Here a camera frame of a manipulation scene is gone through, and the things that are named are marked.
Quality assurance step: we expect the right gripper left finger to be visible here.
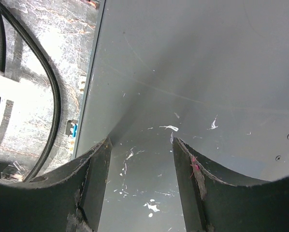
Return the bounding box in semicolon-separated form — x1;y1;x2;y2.
0;138;112;232

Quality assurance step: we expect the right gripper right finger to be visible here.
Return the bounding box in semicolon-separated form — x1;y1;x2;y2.
173;138;289;232

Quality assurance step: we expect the black ethernet cable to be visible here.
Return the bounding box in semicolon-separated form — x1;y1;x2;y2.
0;161;24;182

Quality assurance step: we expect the dark network switch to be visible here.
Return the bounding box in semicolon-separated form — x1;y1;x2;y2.
74;0;289;232

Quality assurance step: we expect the black braided cable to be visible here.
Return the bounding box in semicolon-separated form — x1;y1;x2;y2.
0;0;62;183

